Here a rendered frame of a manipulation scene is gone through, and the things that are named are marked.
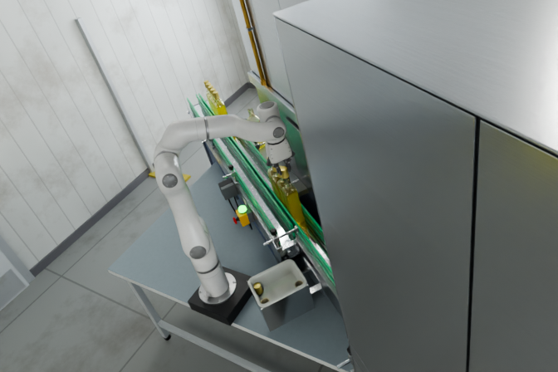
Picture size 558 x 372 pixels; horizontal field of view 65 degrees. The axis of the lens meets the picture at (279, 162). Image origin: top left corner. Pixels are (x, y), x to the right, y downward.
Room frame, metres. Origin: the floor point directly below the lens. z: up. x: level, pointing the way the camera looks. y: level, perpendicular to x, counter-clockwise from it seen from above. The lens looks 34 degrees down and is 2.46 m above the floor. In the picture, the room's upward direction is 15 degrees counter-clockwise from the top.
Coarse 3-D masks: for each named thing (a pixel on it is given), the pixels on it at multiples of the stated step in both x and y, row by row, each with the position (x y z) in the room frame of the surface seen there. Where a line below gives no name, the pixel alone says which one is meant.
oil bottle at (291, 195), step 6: (294, 186) 1.56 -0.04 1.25; (282, 192) 1.57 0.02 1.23; (288, 192) 1.54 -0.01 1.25; (294, 192) 1.54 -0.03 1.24; (288, 198) 1.53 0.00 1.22; (294, 198) 1.54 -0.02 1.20; (288, 204) 1.53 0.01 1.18; (294, 204) 1.54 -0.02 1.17; (300, 204) 1.54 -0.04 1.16; (288, 210) 1.56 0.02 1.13; (294, 210) 1.53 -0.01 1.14; (300, 210) 1.54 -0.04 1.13; (294, 216) 1.53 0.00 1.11; (300, 216) 1.54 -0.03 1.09; (300, 222) 1.54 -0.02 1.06
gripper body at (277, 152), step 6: (270, 144) 1.54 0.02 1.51; (276, 144) 1.54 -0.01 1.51; (282, 144) 1.54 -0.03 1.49; (288, 144) 1.55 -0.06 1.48; (270, 150) 1.53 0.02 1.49; (276, 150) 1.54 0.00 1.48; (282, 150) 1.54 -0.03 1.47; (288, 150) 1.55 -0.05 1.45; (270, 156) 1.53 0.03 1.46; (276, 156) 1.54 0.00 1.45; (282, 156) 1.54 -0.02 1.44; (288, 156) 1.55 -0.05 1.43; (276, 162) 1.54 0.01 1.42
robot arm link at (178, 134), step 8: (176, 120) 1.52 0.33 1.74; (184, 120) 1.51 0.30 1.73; (192, 120) 1.51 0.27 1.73; (200, 120) 1.51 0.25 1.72; (168, 128) 1.50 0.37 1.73; (176, 128) 1.48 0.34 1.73; (184, 128) 1.48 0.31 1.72; (192, 128) 1.48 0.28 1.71; (200, 128) 1.49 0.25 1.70; (168, 136) 1.48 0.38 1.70; (176, 136) 1.47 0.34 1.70; (184, 136) 1.47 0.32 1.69; (192, 136) 1.47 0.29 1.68; (200, 136) 1.48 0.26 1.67; (160, 144) 1.52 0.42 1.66; (168, 144) 1.48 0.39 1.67; (176, 144) 1.47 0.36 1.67; (184, 144) 1.48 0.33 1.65; (160, 152) 1.54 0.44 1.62; (168, 152) 1.53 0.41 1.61; (176, 152) 1.55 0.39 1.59
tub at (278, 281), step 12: (288, 264) 1.36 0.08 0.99; (264, 276) 1.33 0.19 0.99; (276, 276) 1.34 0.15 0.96; (288, 276) 1.35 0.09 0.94; (300, 276) 1.27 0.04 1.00; (252, 288) 1.27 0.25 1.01; (264, 288) 1.31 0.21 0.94; (276, 288) 1.30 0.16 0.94; (288, 288) 1.28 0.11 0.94; (300, 288) 1.21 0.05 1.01; (276, 300) 1.18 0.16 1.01
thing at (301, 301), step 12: (312, 276) 1.32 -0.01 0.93; (312, 288) 1.25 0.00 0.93; (288, 300) 1.19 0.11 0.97; (300, 300) 1.20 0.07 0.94; (312, 300) 1.22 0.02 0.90; (264, 312) 1.16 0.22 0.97; (276, 312) 1.18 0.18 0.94; (288, 312) 1.19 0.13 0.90; (300, 312) 1.20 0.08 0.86; (276, 324) 1.17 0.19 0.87
